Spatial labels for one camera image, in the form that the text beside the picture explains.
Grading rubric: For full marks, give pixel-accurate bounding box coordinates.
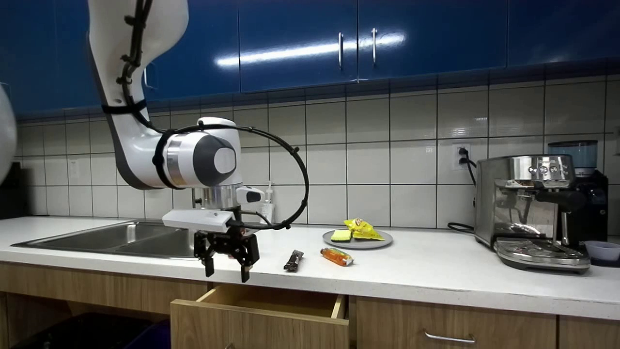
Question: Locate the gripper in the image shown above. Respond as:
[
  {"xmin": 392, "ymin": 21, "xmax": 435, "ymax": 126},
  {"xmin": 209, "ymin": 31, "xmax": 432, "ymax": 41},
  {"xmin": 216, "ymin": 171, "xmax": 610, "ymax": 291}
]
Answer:
[{"xmin": 193, "ymin": 208, "xmax": 261, "ymax": 284}]

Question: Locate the clear soap pump bottle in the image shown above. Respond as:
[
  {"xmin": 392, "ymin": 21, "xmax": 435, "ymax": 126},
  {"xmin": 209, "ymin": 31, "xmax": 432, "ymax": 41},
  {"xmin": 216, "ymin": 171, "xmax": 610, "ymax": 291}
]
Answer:
[{"xmin": 261, "ymin": 181, "xmax": 275, "ymax": 225}]

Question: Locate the dark brown snack bar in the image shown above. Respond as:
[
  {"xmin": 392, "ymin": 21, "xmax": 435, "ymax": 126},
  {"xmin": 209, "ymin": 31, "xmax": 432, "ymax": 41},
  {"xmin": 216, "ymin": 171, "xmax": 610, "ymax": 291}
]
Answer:
[{"xmin": 283, "ymin": 250, "xmax": 305, "ymax": 273}]

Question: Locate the open wooden drawer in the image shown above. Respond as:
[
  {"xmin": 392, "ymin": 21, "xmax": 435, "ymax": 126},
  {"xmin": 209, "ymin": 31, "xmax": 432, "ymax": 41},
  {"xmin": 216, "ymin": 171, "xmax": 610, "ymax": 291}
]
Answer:
[{"xmin": 170, "ymin": 284, "xmax": 350, "ymax": 349}]

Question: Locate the orange snack packet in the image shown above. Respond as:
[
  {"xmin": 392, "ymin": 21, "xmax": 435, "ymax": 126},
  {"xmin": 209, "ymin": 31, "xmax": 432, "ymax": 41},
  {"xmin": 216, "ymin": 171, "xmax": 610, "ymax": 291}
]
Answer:
[{"xmin": 320, "ymin": 248, "xmax": 355, "ymax": 267}]

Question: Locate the steel sink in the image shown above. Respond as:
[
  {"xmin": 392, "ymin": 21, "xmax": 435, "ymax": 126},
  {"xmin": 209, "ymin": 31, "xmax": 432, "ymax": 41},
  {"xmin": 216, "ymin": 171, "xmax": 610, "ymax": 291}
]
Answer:
[{"xmin": 12, "ymin": 221, "xmax": 197, "ymax": 259}]

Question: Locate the grey round plate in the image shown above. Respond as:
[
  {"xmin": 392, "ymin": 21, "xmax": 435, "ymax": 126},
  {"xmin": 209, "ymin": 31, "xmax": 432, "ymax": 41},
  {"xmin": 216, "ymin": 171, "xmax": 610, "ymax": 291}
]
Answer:
[{"xmin": 322, "ymin": 229, "xmax": 394, "ymax": 250}]

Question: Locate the yellow chip bag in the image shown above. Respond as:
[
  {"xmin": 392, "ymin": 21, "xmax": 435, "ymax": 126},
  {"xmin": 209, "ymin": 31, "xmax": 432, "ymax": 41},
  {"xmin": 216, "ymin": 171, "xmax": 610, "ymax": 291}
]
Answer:
[{"xmin": 343, "ymin": 218, "xmax": 385, "ymax": 241}]

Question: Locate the black bin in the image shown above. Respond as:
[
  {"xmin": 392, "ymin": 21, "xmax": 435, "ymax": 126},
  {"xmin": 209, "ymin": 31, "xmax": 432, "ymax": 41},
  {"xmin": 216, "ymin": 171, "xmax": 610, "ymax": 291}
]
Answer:
[{"xmin": 10, "ymin": 312, "xmax": 155, "ymax": 349}]

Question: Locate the blue cabinet door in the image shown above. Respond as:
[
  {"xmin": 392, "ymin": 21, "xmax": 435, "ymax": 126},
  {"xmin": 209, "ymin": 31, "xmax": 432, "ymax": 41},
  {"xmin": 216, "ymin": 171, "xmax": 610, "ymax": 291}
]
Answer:
[
  {"xmin": 507, "ymin": 0, "xmax": 620, "ymax": 68},
  {"xmin": 237, "ymin": 0, "xmax": 358, "ymax": 93},
  {"xmin": 0, "ymin": 0, "xmax": 241, "ymax": 115},
  {"xmin": 357, "ymin": 0, "xmax": 509, "ymax": 81}
]

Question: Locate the black appliance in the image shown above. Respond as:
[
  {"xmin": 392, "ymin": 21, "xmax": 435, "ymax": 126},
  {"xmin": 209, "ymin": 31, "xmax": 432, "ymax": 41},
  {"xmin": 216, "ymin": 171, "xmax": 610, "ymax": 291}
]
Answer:
[{"xmin": 0, "ymin": 162, "xmax": 28, "ymax": 220}]

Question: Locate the steel espresso machine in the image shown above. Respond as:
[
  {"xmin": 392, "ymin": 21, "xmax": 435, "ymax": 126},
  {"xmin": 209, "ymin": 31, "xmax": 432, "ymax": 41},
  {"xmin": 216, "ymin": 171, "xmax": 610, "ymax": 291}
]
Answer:
[{"xmin": 474, "ymin": 155, "xmax": 592, "ymax": 275}]

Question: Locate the blue upper cabinet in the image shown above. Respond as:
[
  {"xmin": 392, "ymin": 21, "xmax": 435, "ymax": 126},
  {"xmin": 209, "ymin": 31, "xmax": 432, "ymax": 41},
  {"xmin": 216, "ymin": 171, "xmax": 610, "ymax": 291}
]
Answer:
[{"xmin": 0, "ymin": 0, "xmax": 620, "ymax": 122}]

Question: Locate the black coffee grinder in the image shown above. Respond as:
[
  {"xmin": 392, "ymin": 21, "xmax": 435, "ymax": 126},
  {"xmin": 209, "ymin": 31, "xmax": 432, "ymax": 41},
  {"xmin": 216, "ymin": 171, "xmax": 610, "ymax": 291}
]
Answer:
[{"xmin": 547, "ymin": 140, "xmax": 609, "ymax": 244}]

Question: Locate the small translucent bowl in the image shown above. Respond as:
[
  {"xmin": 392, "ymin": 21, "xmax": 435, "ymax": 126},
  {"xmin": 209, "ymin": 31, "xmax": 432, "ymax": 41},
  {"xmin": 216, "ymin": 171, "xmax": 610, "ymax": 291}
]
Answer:
[{"xmin": 583, "ymin": 240, "xmax": 620, "ymax": 263}]

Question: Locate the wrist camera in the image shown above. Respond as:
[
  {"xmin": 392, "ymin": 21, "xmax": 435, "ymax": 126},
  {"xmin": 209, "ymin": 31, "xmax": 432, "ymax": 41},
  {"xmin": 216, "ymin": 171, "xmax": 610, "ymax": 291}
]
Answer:
[{"xmin": 162, "ymin": 209, "xmax": 234, "ymax": 233}]

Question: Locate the white wall socket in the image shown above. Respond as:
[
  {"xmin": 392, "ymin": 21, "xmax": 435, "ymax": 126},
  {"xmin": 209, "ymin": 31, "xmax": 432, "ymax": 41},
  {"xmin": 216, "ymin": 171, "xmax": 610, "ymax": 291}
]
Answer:
[{"xmin": 452, "ymin": 143, "xmax": 472, "ymax": 171}]

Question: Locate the black cable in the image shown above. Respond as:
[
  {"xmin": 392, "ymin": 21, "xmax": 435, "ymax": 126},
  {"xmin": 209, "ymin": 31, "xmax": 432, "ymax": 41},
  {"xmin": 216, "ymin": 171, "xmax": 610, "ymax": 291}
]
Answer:
[{"xmin": 447, "ymin": 147, "xmax": 479, "ymax": 234}]

